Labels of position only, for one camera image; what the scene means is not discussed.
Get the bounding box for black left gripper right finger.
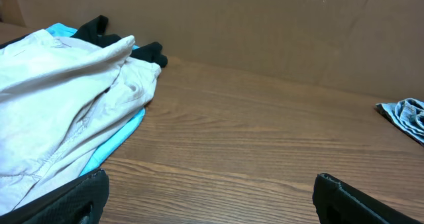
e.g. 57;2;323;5
312;173;420;224

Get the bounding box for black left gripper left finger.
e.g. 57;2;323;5
1;168;109;224

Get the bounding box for beige khaki shorts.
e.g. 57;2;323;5
1;29;161;214

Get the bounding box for folded light blue jeans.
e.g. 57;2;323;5
376;98;423;146

